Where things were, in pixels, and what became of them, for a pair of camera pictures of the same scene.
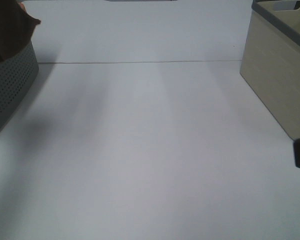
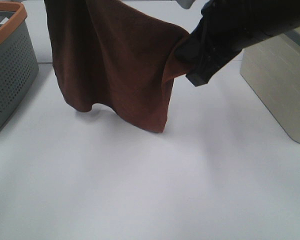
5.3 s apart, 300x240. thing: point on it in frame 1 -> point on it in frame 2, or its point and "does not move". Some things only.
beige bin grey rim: x=275 y=61 does not move
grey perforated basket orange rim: x=10 y=81 does not move
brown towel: x=12 y=28 -> x=108 y=52
